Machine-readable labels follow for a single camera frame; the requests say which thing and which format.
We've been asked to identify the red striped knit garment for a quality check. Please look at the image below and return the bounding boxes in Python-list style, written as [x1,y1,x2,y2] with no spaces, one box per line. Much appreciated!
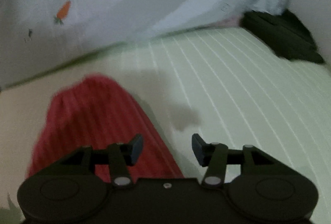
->
[26,75,183,180]

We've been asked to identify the black folded garment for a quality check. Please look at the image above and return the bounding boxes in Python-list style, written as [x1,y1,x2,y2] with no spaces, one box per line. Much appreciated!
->
[240,10,325,64]

